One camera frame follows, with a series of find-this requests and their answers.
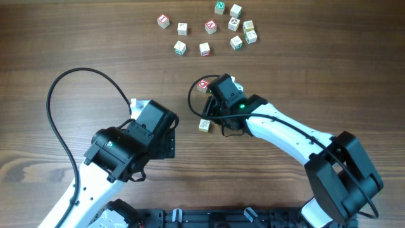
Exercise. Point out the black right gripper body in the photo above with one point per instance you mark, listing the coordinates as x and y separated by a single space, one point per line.
215 109

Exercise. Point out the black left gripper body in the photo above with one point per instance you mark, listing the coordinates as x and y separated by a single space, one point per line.
171 143

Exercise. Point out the red Q letter block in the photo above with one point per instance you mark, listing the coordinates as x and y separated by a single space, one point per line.
202 86

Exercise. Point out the yellow topped wooden block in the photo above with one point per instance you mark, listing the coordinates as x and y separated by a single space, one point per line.
204 125

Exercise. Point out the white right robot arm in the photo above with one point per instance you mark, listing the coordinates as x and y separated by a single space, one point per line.
341 175

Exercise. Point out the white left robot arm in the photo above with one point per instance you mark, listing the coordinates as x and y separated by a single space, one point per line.
115 154

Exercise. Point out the white red Y block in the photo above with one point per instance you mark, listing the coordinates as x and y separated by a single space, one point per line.
204 49

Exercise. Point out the white green E block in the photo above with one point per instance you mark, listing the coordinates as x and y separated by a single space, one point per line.
236 42

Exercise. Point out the white green Z block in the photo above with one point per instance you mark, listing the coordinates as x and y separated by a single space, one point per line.
180 47

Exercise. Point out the white 8 number block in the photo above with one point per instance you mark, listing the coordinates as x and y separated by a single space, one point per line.
251 36

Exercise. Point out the red A letter block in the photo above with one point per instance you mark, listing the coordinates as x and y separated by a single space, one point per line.
210 27

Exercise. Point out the cream yellow-sided block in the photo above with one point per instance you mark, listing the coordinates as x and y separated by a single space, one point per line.
248 26

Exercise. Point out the white green-sided block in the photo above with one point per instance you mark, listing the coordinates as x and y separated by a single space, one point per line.
235 11

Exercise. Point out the green N letter block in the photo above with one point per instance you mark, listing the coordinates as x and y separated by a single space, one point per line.
220 7

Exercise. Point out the red I letter block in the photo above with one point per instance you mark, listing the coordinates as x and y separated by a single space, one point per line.
163 21

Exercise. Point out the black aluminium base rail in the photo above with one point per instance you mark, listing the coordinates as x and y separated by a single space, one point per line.
159 218

